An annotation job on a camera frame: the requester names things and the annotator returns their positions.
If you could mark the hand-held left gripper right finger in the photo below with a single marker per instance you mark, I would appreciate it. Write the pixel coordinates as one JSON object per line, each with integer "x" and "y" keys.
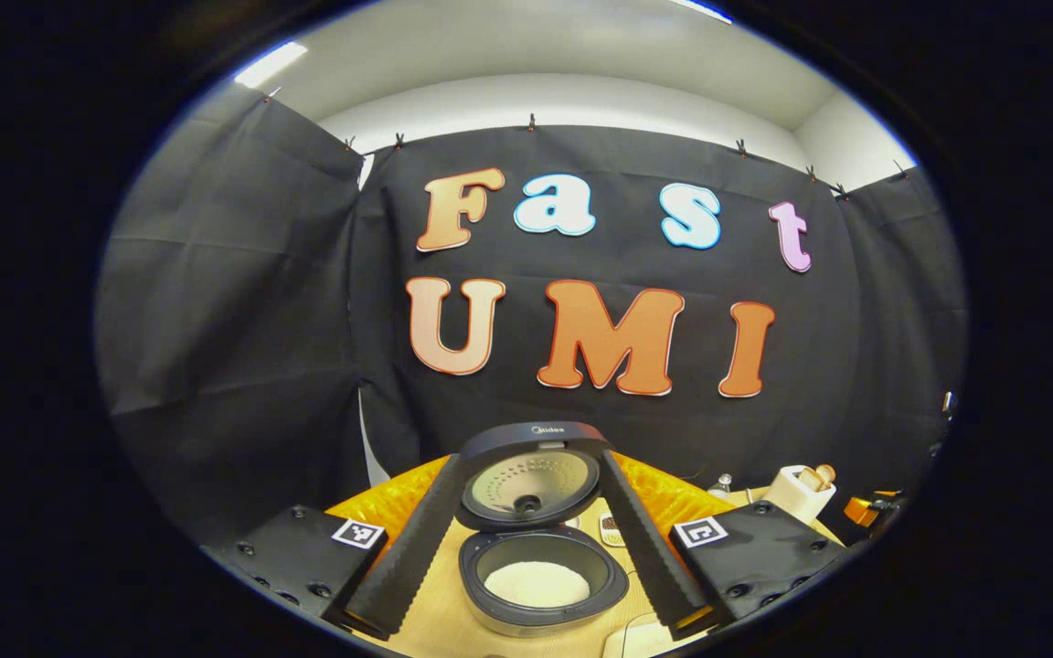
{"x": 645, "y": 548}

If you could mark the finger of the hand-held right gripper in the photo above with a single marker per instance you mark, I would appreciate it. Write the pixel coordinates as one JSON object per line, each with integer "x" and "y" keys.
{"x": 865, "y": 507}

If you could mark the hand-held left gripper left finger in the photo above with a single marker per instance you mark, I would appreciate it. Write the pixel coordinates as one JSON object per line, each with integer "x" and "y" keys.
{"x": 408, "y": 557}

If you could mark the grey rice cooker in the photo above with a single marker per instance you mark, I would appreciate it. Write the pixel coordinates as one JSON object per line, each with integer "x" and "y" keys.
{"x": 536, "y": 457}

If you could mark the white divided bean dish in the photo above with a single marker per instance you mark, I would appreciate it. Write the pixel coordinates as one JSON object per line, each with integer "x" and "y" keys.
{"x": 611, "y": 528}

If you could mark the toast bread slice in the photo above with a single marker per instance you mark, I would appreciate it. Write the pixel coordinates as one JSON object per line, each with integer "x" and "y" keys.
{"x": 817, "y": 475}

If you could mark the white toaster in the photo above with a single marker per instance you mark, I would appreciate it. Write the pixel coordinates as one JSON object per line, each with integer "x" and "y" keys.
{"x": 796, "y": 498}

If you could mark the green label bottle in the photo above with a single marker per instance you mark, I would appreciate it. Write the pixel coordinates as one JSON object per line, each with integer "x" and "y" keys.
{"x": 720, "y": 484}

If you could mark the black backdrop cloth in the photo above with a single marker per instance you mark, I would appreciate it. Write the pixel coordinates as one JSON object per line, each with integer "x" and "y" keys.
{"x": 243, "y": 320}

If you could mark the ceiling light panel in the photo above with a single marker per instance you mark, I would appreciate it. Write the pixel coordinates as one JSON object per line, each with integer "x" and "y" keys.
{"x": 269, "y": 64}

